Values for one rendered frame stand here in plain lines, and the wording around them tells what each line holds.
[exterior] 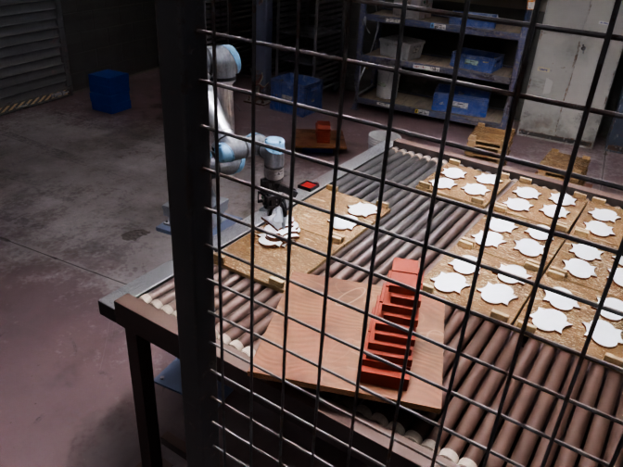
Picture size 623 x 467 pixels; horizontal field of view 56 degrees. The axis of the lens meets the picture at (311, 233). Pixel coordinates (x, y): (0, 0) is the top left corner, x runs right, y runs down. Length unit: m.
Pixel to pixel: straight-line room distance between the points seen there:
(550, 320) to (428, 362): 0.60
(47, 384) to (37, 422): 0.25
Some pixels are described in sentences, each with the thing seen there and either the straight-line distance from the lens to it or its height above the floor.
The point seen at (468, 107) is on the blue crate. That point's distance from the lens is 7.00.
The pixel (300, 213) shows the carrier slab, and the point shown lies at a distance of 2.56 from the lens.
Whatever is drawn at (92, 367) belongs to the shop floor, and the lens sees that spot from 3.26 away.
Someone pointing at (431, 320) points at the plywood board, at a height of 1.04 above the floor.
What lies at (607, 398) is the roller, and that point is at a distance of 1.94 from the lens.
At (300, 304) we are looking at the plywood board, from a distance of 1.81.
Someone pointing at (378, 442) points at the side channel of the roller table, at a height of 0.95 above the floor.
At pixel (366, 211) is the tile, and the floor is 0.95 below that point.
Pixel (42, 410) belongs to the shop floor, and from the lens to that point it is 3.10.
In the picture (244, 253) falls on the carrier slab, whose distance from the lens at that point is 2.26.
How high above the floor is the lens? 2.10
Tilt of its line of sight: 29 degrees down
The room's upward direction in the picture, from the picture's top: 4 degrees clockwise
